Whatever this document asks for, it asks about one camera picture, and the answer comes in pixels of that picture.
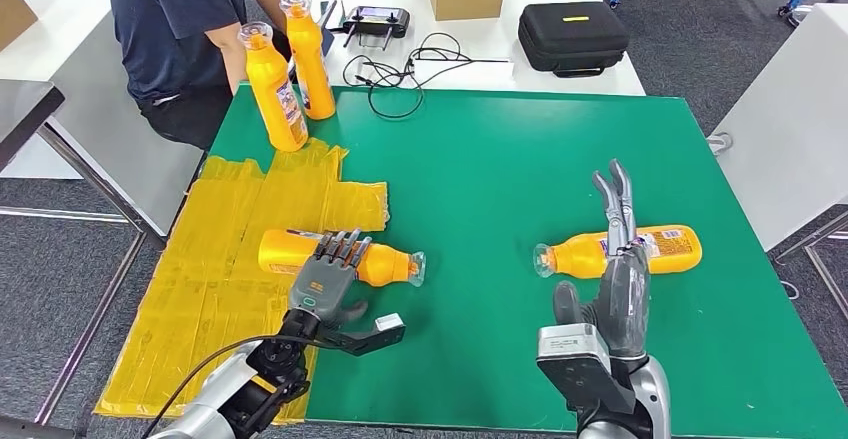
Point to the dark grey table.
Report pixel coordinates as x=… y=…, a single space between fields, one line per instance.
x=23 y=114

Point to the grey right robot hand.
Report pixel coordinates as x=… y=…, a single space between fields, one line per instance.
x=626 y=303

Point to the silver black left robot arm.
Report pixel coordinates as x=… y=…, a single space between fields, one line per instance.
x=212 y=390

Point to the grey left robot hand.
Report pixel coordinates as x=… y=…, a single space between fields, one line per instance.
x=324 y=287

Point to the person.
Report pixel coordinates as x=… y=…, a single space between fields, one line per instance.
x=172 y=25

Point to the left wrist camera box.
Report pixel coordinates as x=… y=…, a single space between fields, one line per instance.
x=371 y=340

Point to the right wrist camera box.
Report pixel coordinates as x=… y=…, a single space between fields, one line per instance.
x=576 y=370

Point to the orange detergent bottle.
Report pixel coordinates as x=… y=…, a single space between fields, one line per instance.
x=391 y=267
x=318 y=72
x=272 y=105
x=576 y=257

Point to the blue tablet folio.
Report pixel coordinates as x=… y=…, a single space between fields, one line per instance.
x=330 y=42

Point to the person's right forearm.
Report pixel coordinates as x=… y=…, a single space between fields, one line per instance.
x=228 y=58

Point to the black carrying case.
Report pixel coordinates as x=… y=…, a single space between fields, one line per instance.
x=573 y=37

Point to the black remote controller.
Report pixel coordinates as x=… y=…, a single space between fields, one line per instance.
x=376 y=22

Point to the white table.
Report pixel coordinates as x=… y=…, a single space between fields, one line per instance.
x=795 y=131
x=66 y=38
x=497 y=35

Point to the green table mat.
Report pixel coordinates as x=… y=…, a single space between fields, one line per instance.
x=530 y=171

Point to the small brown cardboard box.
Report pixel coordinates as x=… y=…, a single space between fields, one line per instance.
x=14 y=15

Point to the yellow taped plastic sheet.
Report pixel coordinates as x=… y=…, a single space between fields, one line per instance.
x=185 y=343

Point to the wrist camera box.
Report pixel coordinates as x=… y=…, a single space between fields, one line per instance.
x=371 y=340
x=576 y=370

